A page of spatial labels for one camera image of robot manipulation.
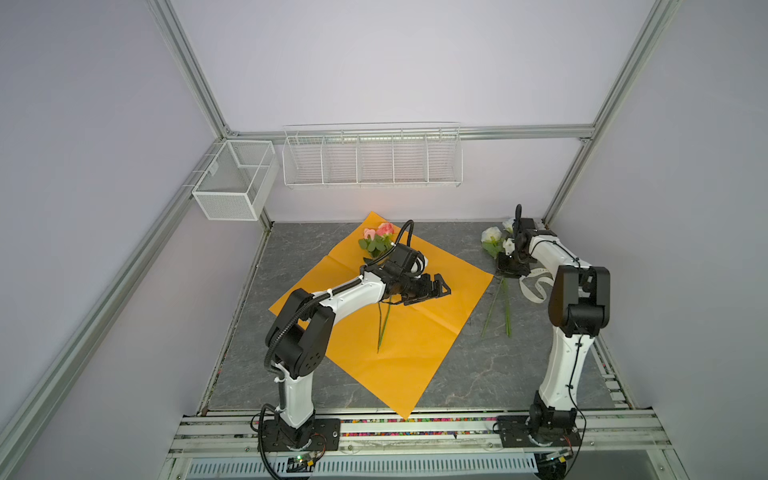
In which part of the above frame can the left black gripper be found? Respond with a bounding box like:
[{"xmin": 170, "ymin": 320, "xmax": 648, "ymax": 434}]
[{"xmin": 398, "ymin": 273, "xmax": 451, "ymax": 304}]

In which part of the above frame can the cream fake rose stem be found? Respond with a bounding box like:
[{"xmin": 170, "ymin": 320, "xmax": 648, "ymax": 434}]
[{"xmin": 481, "ymin": 219, "xmax": 515, "ymax": 337}]

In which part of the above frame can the orange wrapping paper sheet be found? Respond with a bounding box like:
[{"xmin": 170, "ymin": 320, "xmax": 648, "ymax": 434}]
[{"xmin": 268, "ymin": 211, "xmax": 494, "ymax": 420}]

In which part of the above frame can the white fake rose stem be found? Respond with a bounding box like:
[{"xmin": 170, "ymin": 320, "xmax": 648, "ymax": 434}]
[{"xmin": 481, "ymin": 227, "xmax": 512, "ymax": 338}]

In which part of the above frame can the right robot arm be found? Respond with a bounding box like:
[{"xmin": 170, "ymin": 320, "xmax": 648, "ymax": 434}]
[{"xmin": 496, "ymin": 205, "xmax": 610, "ymax": 446}]

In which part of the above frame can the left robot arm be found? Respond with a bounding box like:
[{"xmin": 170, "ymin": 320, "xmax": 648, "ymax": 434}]
[{"xmin": 257, "ymin": 220, "xmax": 451, "ymax": 450}]

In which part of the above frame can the white printed ribbon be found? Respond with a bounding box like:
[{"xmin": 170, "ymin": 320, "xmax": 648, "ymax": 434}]
[{"xmin": 518, "ymin": 268, "xmax": 554, "ymax": 304}]

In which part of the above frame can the small white mesh basket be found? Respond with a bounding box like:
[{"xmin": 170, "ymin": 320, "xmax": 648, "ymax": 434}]
[{"xmin": 192, "ymin": 140, "xmax": 279, "ymax": 221}]

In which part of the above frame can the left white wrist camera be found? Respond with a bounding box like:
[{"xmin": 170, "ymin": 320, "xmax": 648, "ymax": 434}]
[{"xmin": 410, "ymin": 251, "xmax": 427, "ymax": 276}]

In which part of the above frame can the long white wire basket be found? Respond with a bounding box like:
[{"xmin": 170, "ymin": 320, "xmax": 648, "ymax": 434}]
[{"xmin": 282, "ymin": 122, "xmax": 464, "ymax": 188}]

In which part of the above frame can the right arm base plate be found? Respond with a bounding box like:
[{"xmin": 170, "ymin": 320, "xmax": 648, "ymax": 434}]
[{"xmin": 493, "ymin": 410, "xmax": 582, "ymax": 448}]

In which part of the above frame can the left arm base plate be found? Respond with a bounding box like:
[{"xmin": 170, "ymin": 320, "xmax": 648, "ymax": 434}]
[{"xmin": 259, "ymin": 417, "xmax": 341, "ymax": 453}]

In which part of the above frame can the aluminium front rail frame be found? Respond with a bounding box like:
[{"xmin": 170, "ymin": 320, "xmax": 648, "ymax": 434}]
[{"xmin": 159, "ymin": 410, "xmax": 688, "ymax": 479}]

